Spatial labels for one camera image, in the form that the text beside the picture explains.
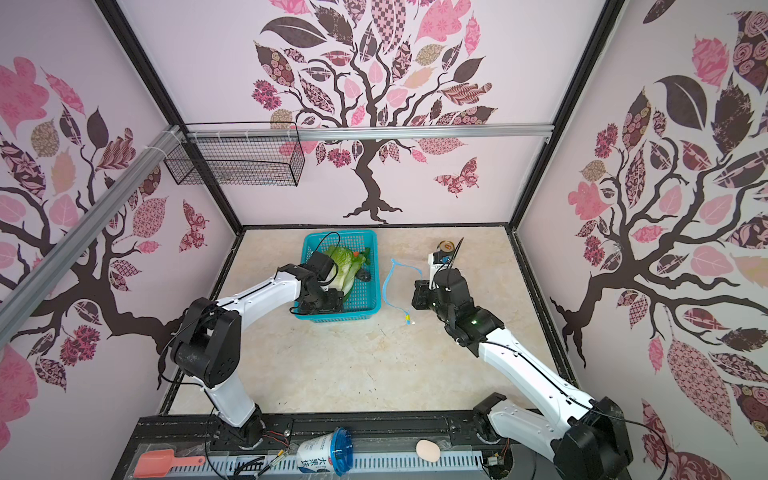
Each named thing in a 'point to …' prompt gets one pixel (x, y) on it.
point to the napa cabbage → (349, 263)
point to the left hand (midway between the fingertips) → (330, 311)
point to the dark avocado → (363, 275)
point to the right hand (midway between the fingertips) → (417, 278)
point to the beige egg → (427, 450)
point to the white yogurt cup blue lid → (331, 453)
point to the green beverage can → (446, 246)
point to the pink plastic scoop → (158, 463)
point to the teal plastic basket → (363, 299)
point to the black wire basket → (263, 153)
